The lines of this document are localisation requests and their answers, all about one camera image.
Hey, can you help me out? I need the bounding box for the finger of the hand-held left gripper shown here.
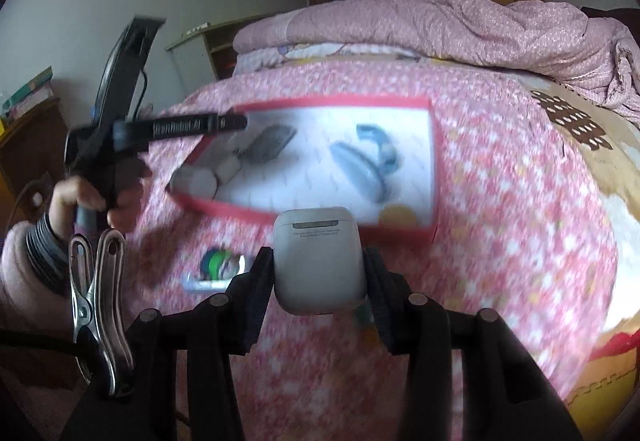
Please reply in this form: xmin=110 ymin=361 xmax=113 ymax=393
xmin=207 ymin=111 xmax=249 ymax=134

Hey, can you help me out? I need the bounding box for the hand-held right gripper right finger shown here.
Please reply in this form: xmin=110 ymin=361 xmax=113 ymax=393
xmin=362 ymin=246 xmax=586 ymax=441

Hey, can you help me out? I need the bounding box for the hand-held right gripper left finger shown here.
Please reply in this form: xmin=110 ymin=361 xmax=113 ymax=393
xmin=115 ymin=245 xmax=276 ymax=441

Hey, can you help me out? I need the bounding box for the grey plate with holes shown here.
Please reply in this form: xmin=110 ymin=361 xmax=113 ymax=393
xmin=240 ymin=124 xmax=298 ymax=164

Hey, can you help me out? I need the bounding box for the white plastic pipe fitting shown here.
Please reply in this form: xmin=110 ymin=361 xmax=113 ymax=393
xmin=169 ymin=168 xmax=219 ymax=198

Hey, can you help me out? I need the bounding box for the white earbuds case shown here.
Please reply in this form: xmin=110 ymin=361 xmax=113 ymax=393
xmin=272 ymin=206 xmax=369 ymax=317

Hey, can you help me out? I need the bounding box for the pink cardboard box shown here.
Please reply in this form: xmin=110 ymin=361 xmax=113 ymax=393
xmin=165 ymin=96 xmax=440 ymax=242

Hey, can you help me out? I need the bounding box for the round wooden chess piece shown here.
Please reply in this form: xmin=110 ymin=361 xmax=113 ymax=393
xmin=379 ymin=204 xmax=421 ymax=227

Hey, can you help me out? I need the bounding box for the grey-blue curved plastic part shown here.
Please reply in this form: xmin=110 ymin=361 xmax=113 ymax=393
xmin=329 ymin=140 xmax=396 ymax=204

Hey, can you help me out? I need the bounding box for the light blue plastic part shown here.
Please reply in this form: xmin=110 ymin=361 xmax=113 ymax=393
xmin=355 ymin=122 xmax=403 ymax=172

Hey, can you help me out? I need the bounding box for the person's left hand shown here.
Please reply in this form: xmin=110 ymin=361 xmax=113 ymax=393
xmin=50 ymin=175 xmax=146 ymax=237

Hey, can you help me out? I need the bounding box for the green toy figure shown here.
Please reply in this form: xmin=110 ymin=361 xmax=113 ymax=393
xmin=182 ymin=248 xmax=249 ymax=293

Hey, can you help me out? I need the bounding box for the pale wooden nightstand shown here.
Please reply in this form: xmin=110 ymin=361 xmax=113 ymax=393
xmin=165 ymin=14 xmax=273 ymax=94

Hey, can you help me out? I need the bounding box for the dark wooden cabinet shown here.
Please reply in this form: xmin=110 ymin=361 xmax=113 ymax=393
xmin=0 ymin=96 xmax=71 ymax=222

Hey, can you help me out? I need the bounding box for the stack of books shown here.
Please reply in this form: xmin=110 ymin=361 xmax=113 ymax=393
xmin=0 ymin=66 xmax=55 ymax=127

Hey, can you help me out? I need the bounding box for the cartoon print pillow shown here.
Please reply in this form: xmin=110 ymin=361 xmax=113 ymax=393
xmin=235 ymin=41 xmax=421 ymax=72

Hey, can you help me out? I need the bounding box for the pink floral bedsheet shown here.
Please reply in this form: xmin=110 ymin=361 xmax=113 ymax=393
xmin=135 ymin=56 xmax=621 ymax=441

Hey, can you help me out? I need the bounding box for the metal spring clip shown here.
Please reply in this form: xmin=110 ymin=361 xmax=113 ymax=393
xmin=67 ymin=228 xmax=136 ymax=397

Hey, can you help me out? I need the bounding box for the pink folded quilt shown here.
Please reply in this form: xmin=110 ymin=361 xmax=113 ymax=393
xmin=234 ymin=0 xmax=640 ymax=122

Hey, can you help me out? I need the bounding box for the yellow printed blanket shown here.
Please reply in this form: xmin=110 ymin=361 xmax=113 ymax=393
xmin=515 ymin=71 xmax=640 ymax=422

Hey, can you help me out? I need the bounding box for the dark wooden headboard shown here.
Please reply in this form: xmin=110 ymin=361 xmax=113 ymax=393
xmin=580 ymin=6 xmax=640 ymax=29

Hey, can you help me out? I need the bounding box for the black cable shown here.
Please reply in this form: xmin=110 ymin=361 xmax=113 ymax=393
xmin=0 ymin=328 xmax=96 ymax=382
xmin=129 ymin=68 xmax=152 ymax=122

